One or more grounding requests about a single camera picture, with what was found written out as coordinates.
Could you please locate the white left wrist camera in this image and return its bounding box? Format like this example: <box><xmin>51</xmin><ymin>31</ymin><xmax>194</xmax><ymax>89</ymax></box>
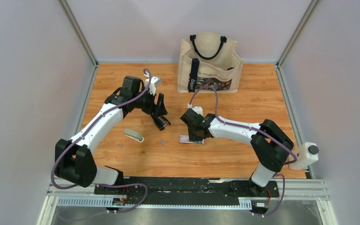
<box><xmin>145</xmin><ymin>76</ymin><xmax>162</xmax><ymax>96</ymax></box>

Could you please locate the beige canvas tote bag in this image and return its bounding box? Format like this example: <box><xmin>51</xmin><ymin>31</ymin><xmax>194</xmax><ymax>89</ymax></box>
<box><xmin>177</xmin><ymin>32</ymin><xmax>244</xmax><ymax>93</ymax></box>

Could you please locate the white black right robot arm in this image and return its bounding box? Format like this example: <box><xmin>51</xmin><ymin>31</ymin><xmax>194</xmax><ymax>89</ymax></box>
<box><xmin>180</xmin><ymin>108</ymin><xmax>294</xmax><ymax>196</ymax></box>

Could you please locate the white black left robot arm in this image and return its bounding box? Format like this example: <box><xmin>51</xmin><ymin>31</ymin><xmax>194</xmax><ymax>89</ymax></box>
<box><xmin>51</xmin><ymin>69</ymin><xmax>169</xmax><ymax>195</ymax></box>

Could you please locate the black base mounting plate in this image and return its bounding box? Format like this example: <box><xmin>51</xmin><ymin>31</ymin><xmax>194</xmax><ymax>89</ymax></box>
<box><xmin>94</xmin><ymin>176</ymin><xmax>280</xmax><ymax>206</ymax></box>

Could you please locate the black stapler base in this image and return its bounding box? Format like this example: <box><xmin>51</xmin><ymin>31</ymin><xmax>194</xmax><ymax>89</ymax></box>
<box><xmin>152</xmin><ymin>116</ymin><xmax>171</xmax><ymax>131</ymax></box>

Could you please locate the white plastic bottle black cap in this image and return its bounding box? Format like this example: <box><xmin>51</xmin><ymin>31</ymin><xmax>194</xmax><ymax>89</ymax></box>
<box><xmin>289</xmin><ymin>142</ymin><xmax>319</xmax><ymax>171</ymax></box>

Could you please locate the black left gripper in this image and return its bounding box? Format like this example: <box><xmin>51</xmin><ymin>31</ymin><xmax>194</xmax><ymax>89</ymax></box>
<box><xmin>132</xmin><ymin>87</ymin><xmax>167</xmax><ymax>118</ymax></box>

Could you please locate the red staples box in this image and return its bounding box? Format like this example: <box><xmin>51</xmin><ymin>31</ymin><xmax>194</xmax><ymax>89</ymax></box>
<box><xmin>179</xmin><ymin>135</ymin><xmax>204</xmax><ymax>144</ymax></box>

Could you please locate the aluminium frame rail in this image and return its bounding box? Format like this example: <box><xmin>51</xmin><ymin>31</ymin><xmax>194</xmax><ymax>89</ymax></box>
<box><xmin>37</xmin><ymin>177</ymin><xmax>338</xmax><ymax>225</ymax></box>

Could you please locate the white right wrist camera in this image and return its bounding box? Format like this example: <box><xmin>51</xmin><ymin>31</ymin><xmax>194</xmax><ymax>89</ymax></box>
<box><xmin>187</xmin><ymin>103</ymin><xmax>203</xmax><ymax>116</ymax></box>

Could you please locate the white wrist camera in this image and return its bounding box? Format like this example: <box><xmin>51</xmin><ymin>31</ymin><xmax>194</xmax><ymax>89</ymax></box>
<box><xmin>145</xmin><ymin>76</ymin><xmax>162</xmax><ymax>96</ymax></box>
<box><xmin>187</xmin><ymin>103</ymin><xmax>203</xmax><ymax>116</ymax></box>

